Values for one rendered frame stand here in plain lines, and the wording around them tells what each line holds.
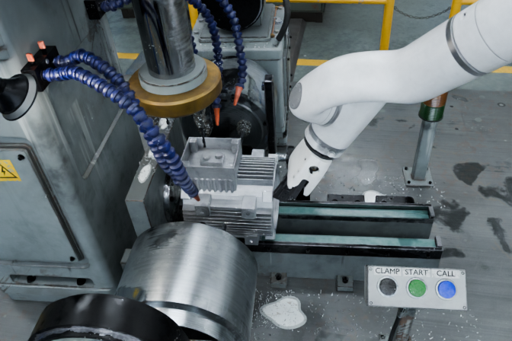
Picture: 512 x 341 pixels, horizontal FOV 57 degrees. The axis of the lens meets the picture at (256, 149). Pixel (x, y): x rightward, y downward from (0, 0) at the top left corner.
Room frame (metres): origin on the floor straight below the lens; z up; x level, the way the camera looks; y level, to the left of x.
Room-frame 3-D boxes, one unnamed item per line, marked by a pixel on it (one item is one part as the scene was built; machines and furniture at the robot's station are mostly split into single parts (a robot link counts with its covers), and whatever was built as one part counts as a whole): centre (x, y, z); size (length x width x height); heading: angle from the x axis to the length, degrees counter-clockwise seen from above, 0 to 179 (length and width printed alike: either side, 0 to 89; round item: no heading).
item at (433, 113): (1.01, -0.47, 1.05); 0.06 x 0.06 x 0.04
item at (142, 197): (0.82, 0.26, 0.97); 0.30 x 0.11 x 0.34; 171
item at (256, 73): (1.12, 0.06, 1.04); 0.41 x 0.25 x 0.25; 171
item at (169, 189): (0.81, 0.20, 1.02); 0.15 x 0.02 x 0.15; 171
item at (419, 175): (1.01, -0.47, 1.01); 0.08 x 0.08 x 0.42; 81
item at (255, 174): (0.79, 0.06, 1.01); 0.20 x 0.19 x 0.19; 80
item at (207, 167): (0.79, 0.10, 1.11); 0.12 x 0.11 x 0.07; 80
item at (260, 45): (1.38, 0.02, 0.99); 0.35 x 0.31 x 0.37; 171
